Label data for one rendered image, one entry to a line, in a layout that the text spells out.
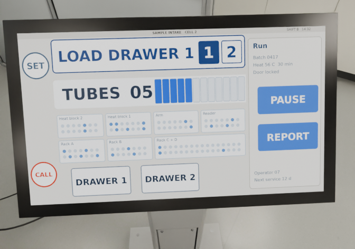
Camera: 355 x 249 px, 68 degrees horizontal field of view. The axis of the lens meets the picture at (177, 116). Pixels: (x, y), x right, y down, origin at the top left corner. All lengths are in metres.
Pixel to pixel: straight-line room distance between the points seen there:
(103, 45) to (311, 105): 0.34
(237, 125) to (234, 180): 0.09
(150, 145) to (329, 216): 1.40
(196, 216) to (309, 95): 0.44
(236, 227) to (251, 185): 1.06
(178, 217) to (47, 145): 0.41
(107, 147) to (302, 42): 0.35
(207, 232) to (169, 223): 0.68
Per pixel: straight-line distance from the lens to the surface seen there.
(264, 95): 0.44
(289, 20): 0.47
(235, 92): 0.43
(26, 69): 0.47
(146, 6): 1.31
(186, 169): 0.43
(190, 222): 0.78
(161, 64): 0.42
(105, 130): 0.43
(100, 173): 0.45
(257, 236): 1.52
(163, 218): 0.75
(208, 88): 0.42
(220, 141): 0.43
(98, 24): 0.44
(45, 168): 0.47
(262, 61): 0.45
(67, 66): 0.44
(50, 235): 1.61
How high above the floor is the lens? 1.37
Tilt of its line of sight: 45 degrees down
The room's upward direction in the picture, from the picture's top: straight up
